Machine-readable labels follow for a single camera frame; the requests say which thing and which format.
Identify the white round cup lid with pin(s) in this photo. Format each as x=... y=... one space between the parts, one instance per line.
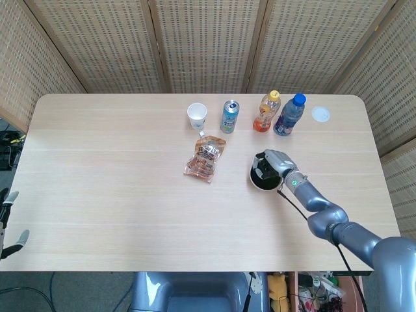
x=321 y=114

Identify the yellow plush toy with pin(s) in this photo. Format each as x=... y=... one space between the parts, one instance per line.
x=279 y=289

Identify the grey robot base body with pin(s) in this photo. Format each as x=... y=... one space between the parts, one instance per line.
x=195 y=292

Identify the orange drink bottle yellow cap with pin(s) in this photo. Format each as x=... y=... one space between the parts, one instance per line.
x=266 y=113

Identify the clear bottle blue cap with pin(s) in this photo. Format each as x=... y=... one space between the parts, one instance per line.
x=289 y=117

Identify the bamboo folding screen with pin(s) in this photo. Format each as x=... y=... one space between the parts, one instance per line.
x=208 y=42

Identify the brown spouted drink pouch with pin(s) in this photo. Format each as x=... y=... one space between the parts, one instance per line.
x=204 y=156

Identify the light blue drink can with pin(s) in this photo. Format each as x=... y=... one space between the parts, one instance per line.
x=229 y=118

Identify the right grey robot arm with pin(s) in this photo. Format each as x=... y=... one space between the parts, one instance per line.
x=325 y=204

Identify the white perforated bracket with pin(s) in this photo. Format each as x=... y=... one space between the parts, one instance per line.
x=256 y=284

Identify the paper cup of black coffee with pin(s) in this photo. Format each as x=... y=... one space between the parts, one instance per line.
x=271 y=186

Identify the brown wooden box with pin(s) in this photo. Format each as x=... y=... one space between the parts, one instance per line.
x=349 y=292

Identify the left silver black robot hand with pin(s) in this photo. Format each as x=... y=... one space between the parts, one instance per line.
x=2 y=234

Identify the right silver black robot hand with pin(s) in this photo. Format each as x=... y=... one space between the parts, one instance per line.
x=279 y=161

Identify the empty white paper cup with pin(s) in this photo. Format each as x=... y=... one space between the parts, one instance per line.
x=196 y=113

